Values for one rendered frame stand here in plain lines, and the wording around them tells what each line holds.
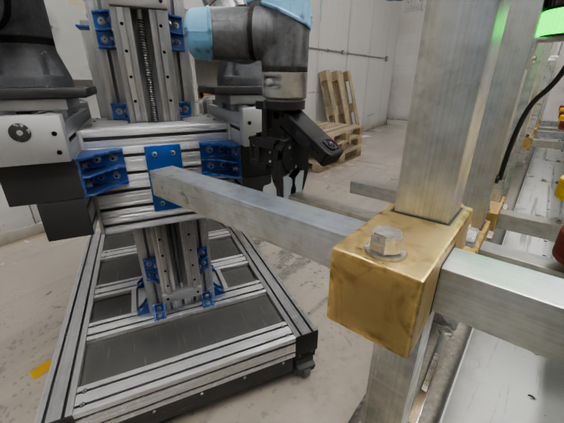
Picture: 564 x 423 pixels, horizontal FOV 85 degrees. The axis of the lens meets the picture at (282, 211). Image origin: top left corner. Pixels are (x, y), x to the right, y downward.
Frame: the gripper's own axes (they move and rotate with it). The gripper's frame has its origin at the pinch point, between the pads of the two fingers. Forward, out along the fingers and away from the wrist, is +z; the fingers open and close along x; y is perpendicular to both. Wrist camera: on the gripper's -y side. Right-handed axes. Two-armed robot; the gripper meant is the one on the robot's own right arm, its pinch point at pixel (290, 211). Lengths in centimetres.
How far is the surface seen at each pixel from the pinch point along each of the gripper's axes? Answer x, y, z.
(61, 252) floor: -2, 191, 86
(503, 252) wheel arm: 0.6, -33.3, -4.5
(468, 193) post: -2.2, -27.8, -10.1
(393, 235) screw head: 28.9, -28.5, -16.6
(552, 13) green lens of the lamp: -1.6, -30.7, -30.0
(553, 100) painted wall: -774, -36, 11
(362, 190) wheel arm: -23.5, -3.6, 1.3
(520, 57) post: -2.1, -29.1, -26.1
